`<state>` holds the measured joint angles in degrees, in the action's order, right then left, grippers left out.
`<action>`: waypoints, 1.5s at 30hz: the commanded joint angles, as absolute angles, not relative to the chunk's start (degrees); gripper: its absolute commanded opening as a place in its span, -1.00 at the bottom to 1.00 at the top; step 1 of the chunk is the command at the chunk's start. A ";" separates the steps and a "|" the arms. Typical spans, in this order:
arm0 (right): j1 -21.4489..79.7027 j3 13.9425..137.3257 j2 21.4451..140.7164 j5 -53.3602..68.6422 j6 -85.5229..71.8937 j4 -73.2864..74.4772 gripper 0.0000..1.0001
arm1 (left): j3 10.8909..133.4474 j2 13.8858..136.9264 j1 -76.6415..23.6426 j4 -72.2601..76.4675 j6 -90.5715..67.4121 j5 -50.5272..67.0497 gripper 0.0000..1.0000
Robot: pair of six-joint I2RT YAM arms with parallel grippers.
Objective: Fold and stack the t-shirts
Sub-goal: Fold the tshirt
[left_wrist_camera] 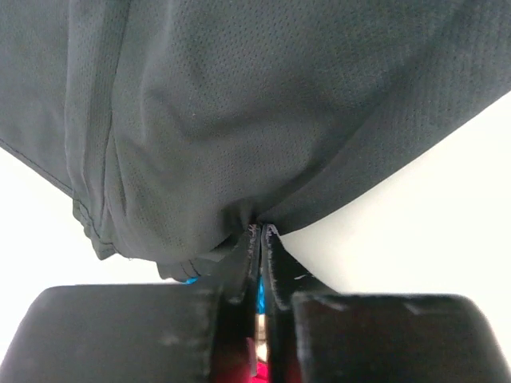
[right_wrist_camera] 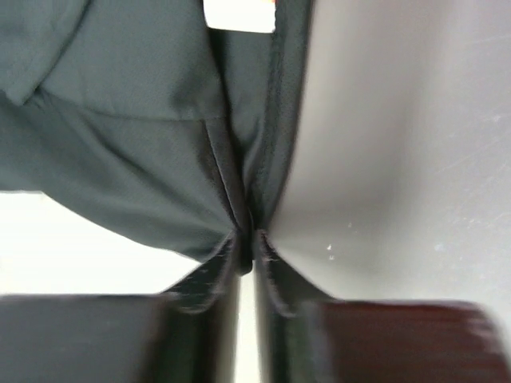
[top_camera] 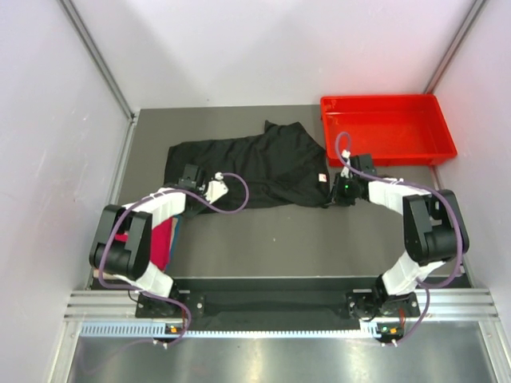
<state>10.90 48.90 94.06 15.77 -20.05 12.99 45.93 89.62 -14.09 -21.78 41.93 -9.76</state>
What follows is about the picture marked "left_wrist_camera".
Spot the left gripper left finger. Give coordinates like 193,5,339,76
1,227,259,383

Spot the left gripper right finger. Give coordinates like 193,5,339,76
260,225,510,383

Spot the black t shirt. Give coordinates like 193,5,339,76
1,1,510,281

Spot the red folded t shirt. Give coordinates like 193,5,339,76
251,361,269,383

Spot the blue folded t shirt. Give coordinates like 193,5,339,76
183,277,265,315

